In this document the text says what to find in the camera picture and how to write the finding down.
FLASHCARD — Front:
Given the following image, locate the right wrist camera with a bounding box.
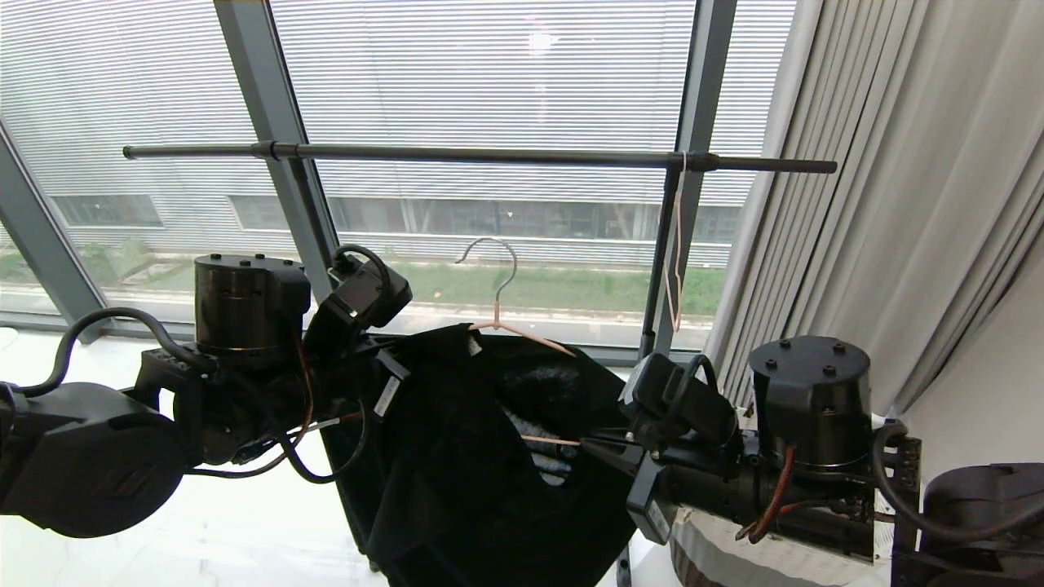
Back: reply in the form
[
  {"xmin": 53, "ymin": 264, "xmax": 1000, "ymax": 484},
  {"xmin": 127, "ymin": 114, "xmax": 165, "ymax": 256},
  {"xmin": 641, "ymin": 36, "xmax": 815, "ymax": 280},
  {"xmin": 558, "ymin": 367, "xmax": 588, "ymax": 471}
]
[{"xmin": 617, "ymin": 352, "xmax": 740, "ymax": 454}]

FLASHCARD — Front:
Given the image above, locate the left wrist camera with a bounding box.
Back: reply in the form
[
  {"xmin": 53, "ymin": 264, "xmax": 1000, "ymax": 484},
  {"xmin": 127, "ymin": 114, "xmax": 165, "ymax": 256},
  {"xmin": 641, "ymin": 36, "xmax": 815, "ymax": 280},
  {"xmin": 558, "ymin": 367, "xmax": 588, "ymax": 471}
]
[{"xmin": 303, "ymin": 259, "xmax": 414, "ymax": 360}]

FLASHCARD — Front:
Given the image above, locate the pink clothes hanger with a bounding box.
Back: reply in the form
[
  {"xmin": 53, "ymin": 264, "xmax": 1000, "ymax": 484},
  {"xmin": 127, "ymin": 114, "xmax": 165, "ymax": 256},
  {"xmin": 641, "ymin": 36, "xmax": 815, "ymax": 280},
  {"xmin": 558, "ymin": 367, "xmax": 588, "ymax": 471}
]
[
  {"xmin": 664, "ymin": 155, "xmax": 687, "ymax": 334},
  {"xmin": 454, "ymin": 236, "xmax": 582, "ymax": 448}
]

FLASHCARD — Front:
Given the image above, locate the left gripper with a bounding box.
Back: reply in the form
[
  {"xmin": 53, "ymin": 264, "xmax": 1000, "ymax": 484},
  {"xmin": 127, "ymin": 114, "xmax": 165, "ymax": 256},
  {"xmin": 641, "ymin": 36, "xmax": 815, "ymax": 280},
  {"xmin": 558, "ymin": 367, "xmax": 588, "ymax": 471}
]
[{"xmin": 350, "ymin": 335, "xmax": 412, "ymax": 421}]

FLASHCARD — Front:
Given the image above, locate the black clothes rack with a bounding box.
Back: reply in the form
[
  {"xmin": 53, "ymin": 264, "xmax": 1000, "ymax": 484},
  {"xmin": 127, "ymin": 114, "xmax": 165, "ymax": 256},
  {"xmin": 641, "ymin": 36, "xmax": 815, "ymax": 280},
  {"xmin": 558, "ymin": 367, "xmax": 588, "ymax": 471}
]
[{"xmin": 123, "ymin": 140, "xmax": 839, "ymax": 587}]

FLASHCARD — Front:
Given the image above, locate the beige curtain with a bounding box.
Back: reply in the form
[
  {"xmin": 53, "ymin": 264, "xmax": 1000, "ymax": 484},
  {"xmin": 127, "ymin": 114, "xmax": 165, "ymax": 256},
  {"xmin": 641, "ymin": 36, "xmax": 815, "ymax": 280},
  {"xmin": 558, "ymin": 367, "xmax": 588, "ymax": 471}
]
[{"xmin": 702, "ymin": 0, "xmax": 1044, "ymax": 418}]

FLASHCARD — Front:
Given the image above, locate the black garment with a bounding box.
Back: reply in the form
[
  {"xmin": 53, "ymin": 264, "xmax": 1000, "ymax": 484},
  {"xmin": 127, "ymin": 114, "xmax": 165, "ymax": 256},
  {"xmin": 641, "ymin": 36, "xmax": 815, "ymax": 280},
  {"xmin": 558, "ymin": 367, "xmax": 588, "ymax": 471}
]
[{"xmin": 320, "ymin": 323, "xmax": 654, "ymax": 587}]

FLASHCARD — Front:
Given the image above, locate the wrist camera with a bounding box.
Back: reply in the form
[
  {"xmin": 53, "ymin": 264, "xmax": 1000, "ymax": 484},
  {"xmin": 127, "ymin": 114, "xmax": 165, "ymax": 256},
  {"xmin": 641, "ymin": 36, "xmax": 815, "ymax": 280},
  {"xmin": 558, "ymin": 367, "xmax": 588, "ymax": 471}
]
[
  {"xmin": 617, "ymin": 352, "xmax": 740, "ymax": 454},
  {"xmin": 303, "ymin": 259, "xmax": 414, "ymax": 360}
]

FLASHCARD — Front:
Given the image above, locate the window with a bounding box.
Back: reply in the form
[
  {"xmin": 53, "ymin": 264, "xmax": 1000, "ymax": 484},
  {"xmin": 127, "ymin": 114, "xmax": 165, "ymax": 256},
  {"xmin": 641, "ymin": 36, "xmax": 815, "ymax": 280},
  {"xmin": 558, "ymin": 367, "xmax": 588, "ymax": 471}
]
[{"xmin": 0, "ymin": 0, "xmax": 798, "ymax": 364}]

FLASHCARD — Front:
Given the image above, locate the white laundry basket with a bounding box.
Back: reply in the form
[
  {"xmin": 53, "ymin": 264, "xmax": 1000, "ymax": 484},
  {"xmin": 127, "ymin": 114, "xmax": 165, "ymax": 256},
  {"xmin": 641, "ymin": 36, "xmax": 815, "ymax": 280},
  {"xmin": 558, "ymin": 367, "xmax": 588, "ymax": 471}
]
[{"xmin": 669, "ymin": 505, "xmax": 895, "ymax": 587}]

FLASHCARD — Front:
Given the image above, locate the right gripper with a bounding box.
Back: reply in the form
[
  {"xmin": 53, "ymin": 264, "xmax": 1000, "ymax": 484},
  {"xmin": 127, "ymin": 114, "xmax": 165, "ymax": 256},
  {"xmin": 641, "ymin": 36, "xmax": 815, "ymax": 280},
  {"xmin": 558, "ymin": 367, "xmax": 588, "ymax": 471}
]
[{"xmin": 581, "ymin": 433, "xmax": 768, "ymax": 546}]

